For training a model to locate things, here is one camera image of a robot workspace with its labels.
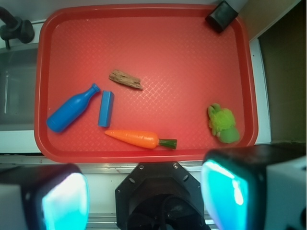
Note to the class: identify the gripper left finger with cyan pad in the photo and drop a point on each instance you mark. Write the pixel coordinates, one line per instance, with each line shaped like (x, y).
(46, 197)

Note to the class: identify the black box on tray corner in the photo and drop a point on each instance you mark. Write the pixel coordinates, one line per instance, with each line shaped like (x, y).
(221, 17)

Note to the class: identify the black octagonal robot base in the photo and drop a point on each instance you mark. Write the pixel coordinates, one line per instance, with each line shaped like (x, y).
(160, 196)

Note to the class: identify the metal sink basin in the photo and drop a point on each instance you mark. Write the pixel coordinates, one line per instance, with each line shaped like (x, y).
(17, 89)

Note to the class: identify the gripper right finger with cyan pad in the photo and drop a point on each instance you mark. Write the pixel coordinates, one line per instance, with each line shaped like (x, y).
(262, 187)

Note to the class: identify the brown wood piece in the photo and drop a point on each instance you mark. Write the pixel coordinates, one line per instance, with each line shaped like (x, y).
(125, 79)

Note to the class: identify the blue plastic bottle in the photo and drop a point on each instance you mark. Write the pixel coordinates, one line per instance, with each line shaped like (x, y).
(71, 110)

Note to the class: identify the red plastic tray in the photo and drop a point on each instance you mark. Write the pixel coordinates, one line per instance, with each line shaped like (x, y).
(183, 64)

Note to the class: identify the green plush toy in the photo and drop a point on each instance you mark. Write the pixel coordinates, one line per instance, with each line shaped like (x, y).
(222, 124)

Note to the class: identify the blue rectangular block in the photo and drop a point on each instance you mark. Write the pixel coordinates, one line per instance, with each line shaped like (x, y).
(106, 108)

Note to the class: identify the orange toy carrot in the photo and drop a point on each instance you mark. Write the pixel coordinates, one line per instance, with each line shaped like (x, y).
(144, 139)

